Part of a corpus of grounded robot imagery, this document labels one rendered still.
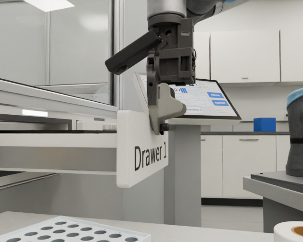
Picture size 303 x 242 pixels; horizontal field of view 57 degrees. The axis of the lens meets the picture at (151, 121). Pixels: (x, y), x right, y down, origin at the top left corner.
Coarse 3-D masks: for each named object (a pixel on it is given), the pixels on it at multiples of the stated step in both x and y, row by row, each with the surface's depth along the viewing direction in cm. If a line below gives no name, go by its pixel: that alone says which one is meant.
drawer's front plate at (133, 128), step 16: (128, 112) 39; (128, 128) 39; (144, 128) 47; (128, 144) 39; (144, 144) 47; (160, 144) 58; (128, 160) 39; (144, 160) 47; (160, 160) 58; (128, 176) 39; (144, 176) 47
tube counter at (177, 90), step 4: (176, 88) 143; (180, 88) 144; (184, 88) 146; (188, 88) 147; (192, 88) 148; (176, 92) 141; (180, 92) 142; (184, 92) 143; (188, 92) 144; (192, 92) 146; (196, 92) 147; (200, 92) 148
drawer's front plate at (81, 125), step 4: (76, 124) 76; (80, 124) 76; (84, 124) 77; (88, 124) 79; (92, 124) 81; (96, 124) 84; (100, 124) 86; (112, 124) 96; (116, 124) 100; (76, 128) 76; (80, 128) 76; (84, 128) 77; (88, 128) 79; (92, 128) 81; (96, 128) 84; (100, 128) 86
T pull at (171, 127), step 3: (165, 123) 49; (168, 123) 49; (162, 126) 49; (165, 126) 49; (168, 126) 49; (171, 126) 51; (174, 126) 54; (162, 129) 51; (165, 129) 49; (168, 129) 49; (171, 129) 51; (174, 129) 54
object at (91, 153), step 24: (0, 144) 46; (24, 144) 45; (48, 144) 44; (72, 144) 43; (96, 144) 42; (0, 168) 46; (24, 168) 45; (48, 168) 44; (72, 168) 43; (96, 168) 42
